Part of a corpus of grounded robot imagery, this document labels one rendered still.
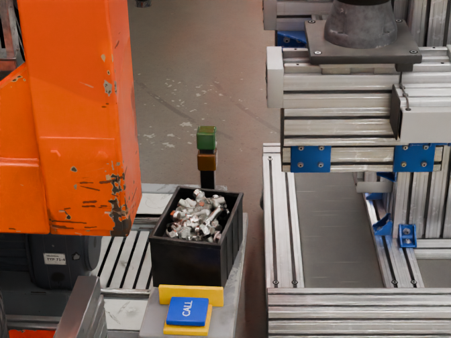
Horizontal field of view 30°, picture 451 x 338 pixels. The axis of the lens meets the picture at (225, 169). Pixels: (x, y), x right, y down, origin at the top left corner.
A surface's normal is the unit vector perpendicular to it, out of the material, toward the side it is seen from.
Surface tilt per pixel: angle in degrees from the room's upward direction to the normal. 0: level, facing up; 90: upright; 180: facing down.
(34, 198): 90
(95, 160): 90
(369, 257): 0
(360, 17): 73
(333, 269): 0
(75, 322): 0
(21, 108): 90
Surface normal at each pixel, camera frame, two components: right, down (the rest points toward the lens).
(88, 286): -0.02, -0.88
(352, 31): -0.40, 0.16
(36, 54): -0.09, 0.48
